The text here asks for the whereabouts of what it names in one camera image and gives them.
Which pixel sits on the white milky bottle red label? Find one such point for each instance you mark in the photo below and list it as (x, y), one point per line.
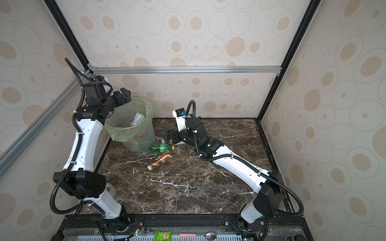
(138, 119)

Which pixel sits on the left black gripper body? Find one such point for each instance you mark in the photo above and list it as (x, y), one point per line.
(114, 101)

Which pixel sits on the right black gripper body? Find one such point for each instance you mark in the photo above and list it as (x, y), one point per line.
(175, 135)

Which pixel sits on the green Sprite bottle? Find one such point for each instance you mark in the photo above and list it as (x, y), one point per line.
(161, 147)

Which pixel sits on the green bin with plastic liner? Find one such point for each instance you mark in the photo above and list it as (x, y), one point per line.
(137, 139)

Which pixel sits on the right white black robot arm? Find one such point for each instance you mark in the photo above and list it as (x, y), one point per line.
(268, 186)

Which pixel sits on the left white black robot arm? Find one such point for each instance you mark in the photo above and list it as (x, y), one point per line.
(78, 177)

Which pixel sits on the horizontal aluminium rail back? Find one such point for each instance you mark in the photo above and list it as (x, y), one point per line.
(186, 70)

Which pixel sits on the black base frame rail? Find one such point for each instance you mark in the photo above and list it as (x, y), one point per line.
(142, 227)

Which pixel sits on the brown coffee bottle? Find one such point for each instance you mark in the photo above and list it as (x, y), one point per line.
(166, 156)

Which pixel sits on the diagonal aluminium rail left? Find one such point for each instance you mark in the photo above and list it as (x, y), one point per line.
(13, 152)

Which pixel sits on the green snack packet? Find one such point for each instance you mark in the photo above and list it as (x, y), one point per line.
(163, 236)

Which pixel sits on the pink handled tool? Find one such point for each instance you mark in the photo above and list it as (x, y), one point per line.
(187, 235)

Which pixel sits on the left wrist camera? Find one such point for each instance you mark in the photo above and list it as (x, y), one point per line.
(100, 80)

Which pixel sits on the metal spoon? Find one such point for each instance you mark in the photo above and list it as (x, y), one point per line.
(210, 236)

